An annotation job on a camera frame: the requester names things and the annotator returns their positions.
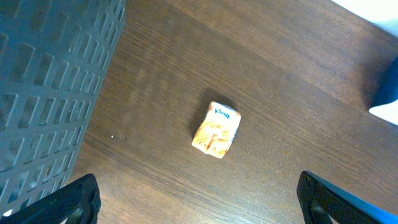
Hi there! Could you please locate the grey plastic mesh basket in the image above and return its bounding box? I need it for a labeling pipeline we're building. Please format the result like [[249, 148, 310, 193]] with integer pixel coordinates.
[[1, 0, 126, 218]]

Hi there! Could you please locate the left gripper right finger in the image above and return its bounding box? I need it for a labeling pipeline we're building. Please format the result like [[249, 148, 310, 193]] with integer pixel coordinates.
[[297, 170, 397, 223]]

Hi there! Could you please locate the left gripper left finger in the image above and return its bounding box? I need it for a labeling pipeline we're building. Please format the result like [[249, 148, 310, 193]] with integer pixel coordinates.
[[1, 174, 101, 224]]

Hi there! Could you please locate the white barcode scanner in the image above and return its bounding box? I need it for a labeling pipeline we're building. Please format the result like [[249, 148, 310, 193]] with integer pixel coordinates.
[[369, 58, 398, 125]]

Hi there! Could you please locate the orange tissue pack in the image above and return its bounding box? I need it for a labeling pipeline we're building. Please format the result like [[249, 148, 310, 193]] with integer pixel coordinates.
[[192, 101, 241, 159]]

